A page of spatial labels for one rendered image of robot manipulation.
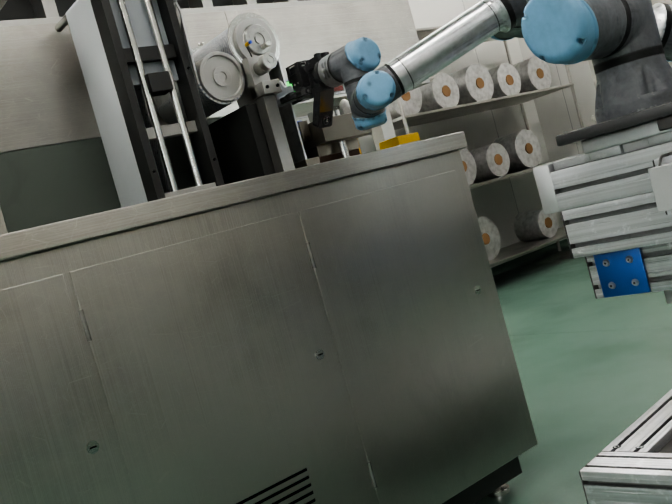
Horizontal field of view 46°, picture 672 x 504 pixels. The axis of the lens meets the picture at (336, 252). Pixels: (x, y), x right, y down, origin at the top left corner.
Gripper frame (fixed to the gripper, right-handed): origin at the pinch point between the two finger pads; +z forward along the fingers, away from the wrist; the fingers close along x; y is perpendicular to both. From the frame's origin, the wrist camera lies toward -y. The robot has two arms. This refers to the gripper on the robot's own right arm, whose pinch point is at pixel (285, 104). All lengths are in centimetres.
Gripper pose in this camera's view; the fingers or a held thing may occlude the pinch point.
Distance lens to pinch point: 206.6
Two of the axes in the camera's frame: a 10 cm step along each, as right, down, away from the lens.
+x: -7.7, 2.4, -6.0
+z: -5.9, 1.2, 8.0
